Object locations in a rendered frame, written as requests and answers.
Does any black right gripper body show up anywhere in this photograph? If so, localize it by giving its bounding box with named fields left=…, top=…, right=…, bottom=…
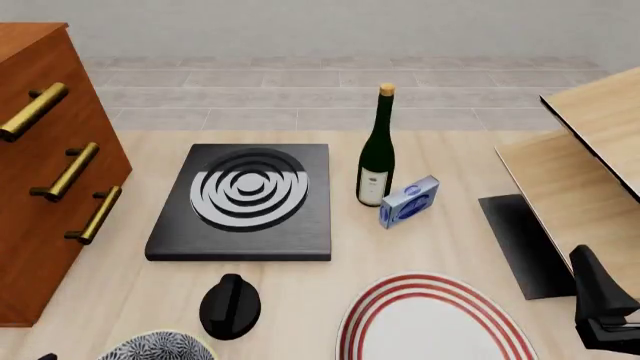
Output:
left=574, top=313, right=640, bottom=356

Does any blue printed food box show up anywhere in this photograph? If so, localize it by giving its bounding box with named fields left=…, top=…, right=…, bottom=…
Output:
left=378, top=174, right=441, bottom=231

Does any long brass drawer handle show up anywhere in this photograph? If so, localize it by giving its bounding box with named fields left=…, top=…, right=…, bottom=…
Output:
left=28, top=141, right=101, bottom=204
left=0, top=81, right=70, bottom=144
left=63, top=185, right=124, bottom=246

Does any flat black stove plate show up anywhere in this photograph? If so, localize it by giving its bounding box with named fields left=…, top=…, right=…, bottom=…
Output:
left=144, top=143, right=333, bottom=263

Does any white plate with red rings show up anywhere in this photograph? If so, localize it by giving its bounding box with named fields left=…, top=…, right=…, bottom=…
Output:
left=335, top=272, right=540, bottom=360

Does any blue patterned bowl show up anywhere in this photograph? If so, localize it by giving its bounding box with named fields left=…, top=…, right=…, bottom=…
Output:
left=97, top=329, right=219, bottom=360

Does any round black stove knob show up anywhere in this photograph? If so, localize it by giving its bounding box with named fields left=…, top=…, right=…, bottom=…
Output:
left=198, top=273, right=263, bottom=342

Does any pale wooden rack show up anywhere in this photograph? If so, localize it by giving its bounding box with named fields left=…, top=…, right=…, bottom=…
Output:
left=478, top=66, right=640, bottom=301

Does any dark green wine bottle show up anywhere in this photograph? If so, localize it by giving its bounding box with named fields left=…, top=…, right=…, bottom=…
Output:
left=355, top=82, right=397, bottom=208

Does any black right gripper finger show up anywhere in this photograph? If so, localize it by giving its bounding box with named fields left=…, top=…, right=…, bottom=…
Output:
left=569, top=244, right=640, bottom=318

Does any wooden cabinet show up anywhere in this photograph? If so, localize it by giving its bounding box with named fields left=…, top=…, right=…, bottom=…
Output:
left=0, top=21, right=134, bottom=328

